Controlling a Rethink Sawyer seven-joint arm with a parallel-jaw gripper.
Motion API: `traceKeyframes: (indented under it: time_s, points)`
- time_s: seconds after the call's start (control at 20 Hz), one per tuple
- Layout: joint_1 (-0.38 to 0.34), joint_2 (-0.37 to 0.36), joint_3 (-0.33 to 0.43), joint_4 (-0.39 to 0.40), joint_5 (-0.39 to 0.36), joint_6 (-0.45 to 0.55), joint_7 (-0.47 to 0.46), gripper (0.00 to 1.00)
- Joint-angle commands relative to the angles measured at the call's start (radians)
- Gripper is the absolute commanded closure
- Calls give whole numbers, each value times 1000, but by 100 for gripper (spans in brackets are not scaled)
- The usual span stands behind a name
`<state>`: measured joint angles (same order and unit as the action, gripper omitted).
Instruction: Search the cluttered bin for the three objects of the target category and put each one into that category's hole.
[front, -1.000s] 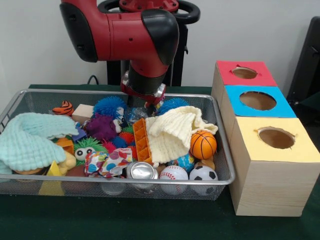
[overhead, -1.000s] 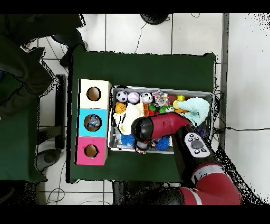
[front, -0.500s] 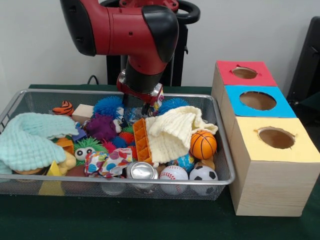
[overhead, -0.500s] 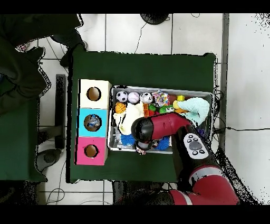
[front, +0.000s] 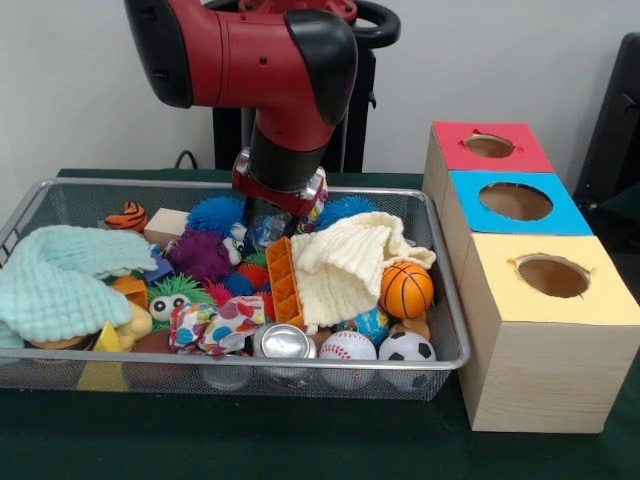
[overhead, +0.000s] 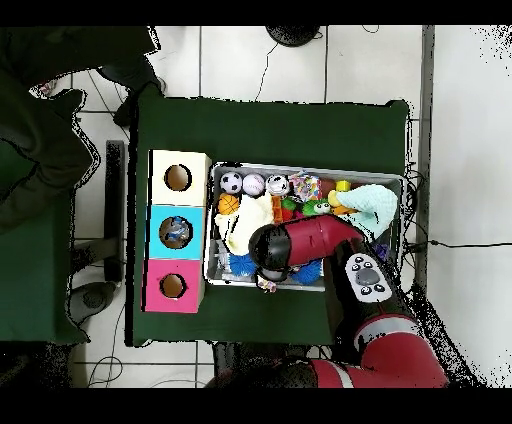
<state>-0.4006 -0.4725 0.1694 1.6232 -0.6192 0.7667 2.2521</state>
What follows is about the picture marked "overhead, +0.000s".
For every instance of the clear plastic packet blue label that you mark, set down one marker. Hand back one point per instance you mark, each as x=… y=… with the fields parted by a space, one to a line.
x=171 y=237

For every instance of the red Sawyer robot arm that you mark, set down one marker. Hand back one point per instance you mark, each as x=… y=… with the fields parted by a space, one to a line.
x=320 y=240

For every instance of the colourful patterned cloth pouch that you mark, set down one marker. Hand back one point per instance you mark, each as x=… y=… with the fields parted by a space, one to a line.
x=305 y=186

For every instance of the black round stand base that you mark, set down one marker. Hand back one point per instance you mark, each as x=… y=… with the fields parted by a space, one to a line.
x=293 y=34

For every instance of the wooden box with three holes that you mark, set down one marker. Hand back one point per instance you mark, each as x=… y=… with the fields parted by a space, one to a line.
x=156 y=240

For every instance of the colourful spotted plush toy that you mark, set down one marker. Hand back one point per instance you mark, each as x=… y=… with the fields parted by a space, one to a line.
x=266 y=285

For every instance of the blue spiky ball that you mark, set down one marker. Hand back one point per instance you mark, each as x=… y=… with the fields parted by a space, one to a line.
x=308 y=274
x=240 y=266

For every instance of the small soccer ball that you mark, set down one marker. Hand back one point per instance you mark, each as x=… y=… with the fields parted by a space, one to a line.
x=231 y=182

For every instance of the small orange basketball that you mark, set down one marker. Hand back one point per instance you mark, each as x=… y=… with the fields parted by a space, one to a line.
x=229 y=204

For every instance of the mint green cloth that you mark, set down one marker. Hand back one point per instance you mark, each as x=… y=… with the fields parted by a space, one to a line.
x=374 y=204

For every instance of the dark green table cloth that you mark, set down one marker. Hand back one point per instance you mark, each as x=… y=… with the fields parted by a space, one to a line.
x=272 y=128

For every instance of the green covered side table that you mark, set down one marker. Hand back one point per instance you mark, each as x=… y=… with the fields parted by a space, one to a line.
x=32 y=280

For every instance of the shallow clear mesh bin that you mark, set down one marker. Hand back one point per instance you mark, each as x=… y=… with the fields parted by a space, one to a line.
x=210 y=272

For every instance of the person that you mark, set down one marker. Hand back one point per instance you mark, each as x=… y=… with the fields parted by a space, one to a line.
x=48 y=120

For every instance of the cream waffle cloth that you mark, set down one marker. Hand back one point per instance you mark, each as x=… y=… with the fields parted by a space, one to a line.
x=240 y=224

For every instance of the small baseball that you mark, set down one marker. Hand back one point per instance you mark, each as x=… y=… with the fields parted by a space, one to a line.
x=254 y=184

